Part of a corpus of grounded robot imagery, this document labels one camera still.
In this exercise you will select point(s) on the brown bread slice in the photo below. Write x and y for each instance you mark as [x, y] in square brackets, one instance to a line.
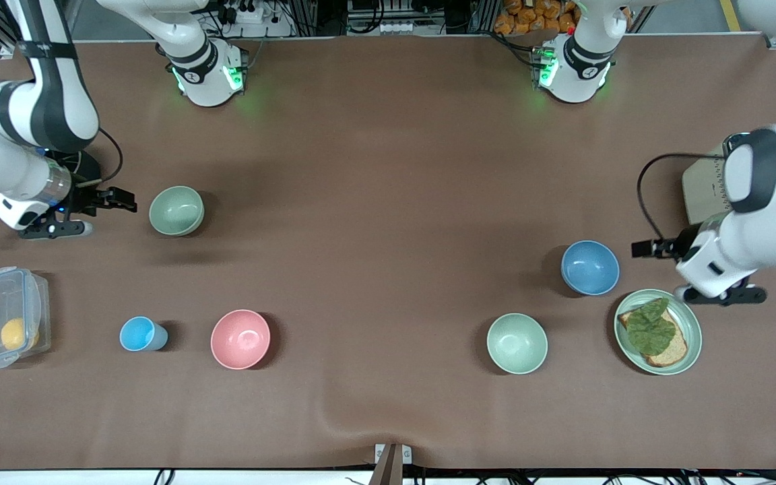
[676, 350]

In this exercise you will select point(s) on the pale green plate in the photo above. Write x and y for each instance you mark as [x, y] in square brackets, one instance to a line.
[692, 316]

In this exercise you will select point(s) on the green lettuce leaf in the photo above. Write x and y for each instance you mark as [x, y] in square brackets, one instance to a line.
[651, 330]

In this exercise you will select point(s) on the silver toaster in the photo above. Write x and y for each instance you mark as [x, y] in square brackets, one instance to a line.
[701, 192]

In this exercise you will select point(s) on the pink bowl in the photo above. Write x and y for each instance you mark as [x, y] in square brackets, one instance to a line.
[240, 339]

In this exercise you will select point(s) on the table cover cloth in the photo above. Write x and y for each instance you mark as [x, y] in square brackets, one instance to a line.
[388, 202]

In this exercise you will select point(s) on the pale green bowl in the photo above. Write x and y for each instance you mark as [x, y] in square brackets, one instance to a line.
[176, 211]
[516, 343]

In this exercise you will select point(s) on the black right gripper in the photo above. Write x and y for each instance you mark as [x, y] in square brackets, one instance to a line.
[83, 199]

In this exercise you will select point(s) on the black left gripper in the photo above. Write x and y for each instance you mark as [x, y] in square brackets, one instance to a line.
[683, 244]

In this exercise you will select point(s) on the metal camera stand bracket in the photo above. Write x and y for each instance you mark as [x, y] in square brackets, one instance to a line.
[391, 458]

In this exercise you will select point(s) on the orange packaged snacks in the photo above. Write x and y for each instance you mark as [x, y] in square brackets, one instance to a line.
[529, 15]

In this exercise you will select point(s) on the light blue cup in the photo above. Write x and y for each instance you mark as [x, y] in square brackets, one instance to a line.
[140, 334]

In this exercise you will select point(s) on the blue bowl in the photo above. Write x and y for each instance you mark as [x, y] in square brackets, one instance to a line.
[590, 267]

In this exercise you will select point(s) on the white power strip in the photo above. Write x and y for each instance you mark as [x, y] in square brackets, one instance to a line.
[395, 27]
[273, 28]

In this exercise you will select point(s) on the yellow round fruit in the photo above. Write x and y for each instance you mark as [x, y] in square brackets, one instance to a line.
[16, 334]

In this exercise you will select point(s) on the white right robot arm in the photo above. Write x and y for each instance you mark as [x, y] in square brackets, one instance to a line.
[58, 114]

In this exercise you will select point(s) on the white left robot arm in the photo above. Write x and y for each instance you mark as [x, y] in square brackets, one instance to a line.
[772, 222]

